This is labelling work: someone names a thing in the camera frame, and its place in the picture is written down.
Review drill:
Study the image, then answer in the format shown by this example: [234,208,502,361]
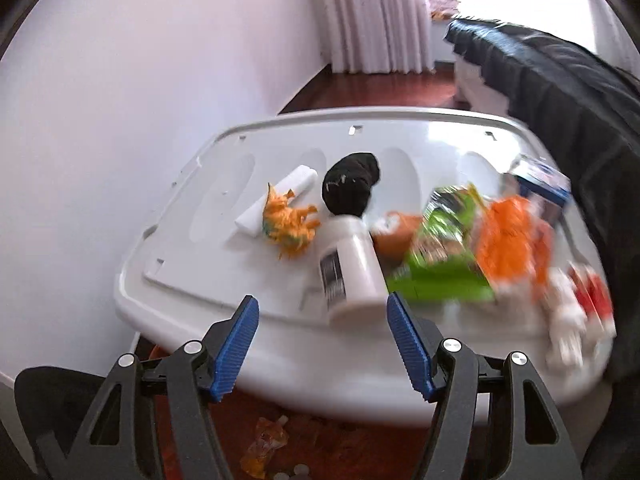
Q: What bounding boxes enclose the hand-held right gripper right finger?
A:
[386,291,583,480]

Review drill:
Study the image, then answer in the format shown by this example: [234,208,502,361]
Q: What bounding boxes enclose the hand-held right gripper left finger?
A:
[65,295,261,480]

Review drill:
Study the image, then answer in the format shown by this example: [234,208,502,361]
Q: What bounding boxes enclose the green snack packet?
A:
[387,185,496,303]

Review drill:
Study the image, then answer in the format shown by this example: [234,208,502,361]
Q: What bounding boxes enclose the white plastic bottle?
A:
[318,214,387,326]

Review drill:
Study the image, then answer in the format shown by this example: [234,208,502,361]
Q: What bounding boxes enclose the orange round container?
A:
[371,210,426,260]

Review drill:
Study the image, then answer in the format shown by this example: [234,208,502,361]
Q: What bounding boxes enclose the orange toy dinosaur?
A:
[261,183,321,261]

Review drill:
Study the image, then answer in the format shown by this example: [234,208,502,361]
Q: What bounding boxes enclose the orange snack packet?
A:
[475,196,556,303]

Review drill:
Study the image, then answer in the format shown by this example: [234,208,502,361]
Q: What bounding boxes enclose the black sock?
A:
[322,152,382,219]

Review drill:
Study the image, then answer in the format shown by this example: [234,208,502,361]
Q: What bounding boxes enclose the white cloth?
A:
[234,164,319,237]

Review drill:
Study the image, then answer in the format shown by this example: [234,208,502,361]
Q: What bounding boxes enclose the red white packet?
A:
[570,262,617,346]

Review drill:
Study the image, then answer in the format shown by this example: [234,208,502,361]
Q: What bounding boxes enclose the blue white carton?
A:
[510,154,572,223]

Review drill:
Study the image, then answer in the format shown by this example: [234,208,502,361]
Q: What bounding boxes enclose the orange clear wrapper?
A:
[240,416,290,478]

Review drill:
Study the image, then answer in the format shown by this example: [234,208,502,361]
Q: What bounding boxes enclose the white plastic storage box lid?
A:
[114,106,608,428]

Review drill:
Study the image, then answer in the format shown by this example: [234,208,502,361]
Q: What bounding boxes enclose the dark bed blanket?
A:
[444,17,640,381]

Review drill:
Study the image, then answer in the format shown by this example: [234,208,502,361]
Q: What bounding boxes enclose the pink patterned curtain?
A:
[312,0,435,75]

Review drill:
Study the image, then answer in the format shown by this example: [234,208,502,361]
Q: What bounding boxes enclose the folded pink quilts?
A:
[427,0,460,23]

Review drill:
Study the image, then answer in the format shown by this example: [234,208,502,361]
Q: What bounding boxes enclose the white bed frame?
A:
[452,52,513,116]

